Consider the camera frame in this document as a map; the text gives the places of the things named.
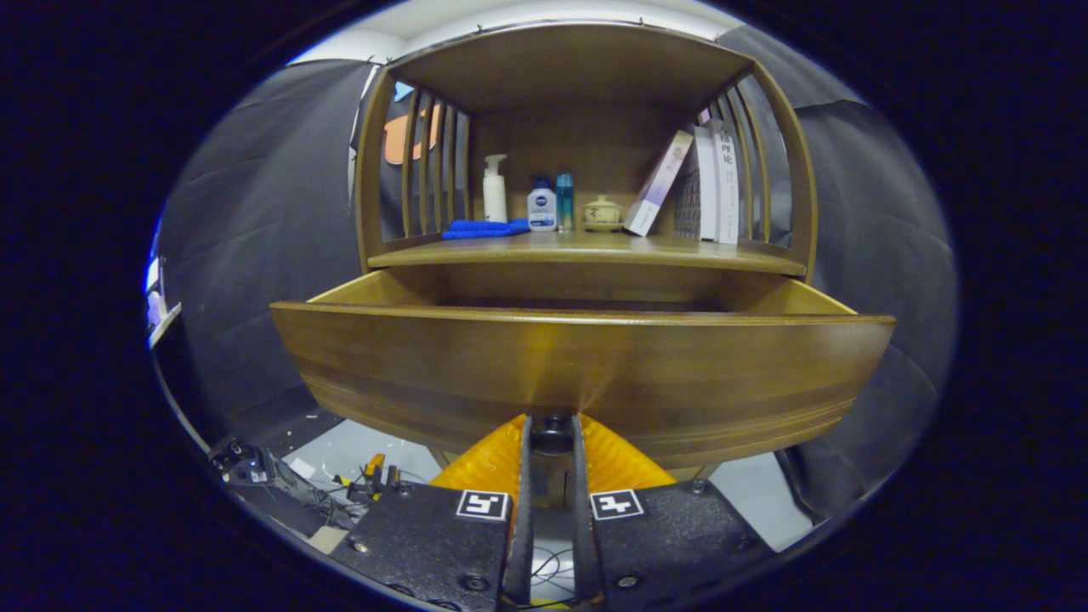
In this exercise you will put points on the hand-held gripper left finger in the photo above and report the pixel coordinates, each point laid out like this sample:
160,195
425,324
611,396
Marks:
524,527

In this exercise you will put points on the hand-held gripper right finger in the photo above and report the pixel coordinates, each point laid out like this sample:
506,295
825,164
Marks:
581,527

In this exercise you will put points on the wooden drawer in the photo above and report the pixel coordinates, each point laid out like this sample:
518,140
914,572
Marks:
425,374

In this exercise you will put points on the wooden countertop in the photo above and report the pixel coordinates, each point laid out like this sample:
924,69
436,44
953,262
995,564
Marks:
595,248

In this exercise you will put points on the white shelf with items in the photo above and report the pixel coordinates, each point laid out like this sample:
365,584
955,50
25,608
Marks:
157,297

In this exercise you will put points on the wooden cabinet with slatted shelf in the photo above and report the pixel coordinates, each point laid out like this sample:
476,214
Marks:
578,68

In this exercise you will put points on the orange black tool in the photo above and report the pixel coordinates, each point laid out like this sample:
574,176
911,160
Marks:
370,480

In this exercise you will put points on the black floor device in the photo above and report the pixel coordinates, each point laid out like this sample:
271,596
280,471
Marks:
246,463

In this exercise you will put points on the blue folded cloth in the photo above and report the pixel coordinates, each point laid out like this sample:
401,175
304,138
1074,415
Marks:
484,229

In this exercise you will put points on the beige lidded tea cup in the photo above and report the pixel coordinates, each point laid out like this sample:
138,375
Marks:
603,214

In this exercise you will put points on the white bottle with blue cap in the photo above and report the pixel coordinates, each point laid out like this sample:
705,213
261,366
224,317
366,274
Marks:
541,208

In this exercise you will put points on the slim teal bottle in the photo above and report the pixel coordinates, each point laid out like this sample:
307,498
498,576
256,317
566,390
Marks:
565,200

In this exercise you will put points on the white pump bottle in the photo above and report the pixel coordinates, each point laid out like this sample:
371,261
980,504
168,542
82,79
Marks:
495,200

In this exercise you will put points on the patterned cover book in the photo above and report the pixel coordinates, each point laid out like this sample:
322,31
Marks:
687,200

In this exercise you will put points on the purple book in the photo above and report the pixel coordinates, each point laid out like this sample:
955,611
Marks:
659,183

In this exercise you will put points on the white book with black lettering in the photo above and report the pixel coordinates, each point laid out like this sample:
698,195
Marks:
728,187

